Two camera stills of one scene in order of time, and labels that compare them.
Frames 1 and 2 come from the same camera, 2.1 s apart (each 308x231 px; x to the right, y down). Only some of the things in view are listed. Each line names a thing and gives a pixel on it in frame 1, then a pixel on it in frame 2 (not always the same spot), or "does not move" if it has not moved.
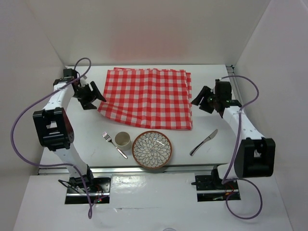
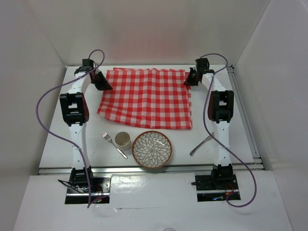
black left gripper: x=87 y=105 -> x=104 y=84
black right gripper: x=205 y=90 -> x=188 y=82
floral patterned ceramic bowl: x=152 y=149 does not move
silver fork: x=108 y=139 does not move
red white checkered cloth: x=154 y=98 does not move
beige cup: x=122 y=140 does not move
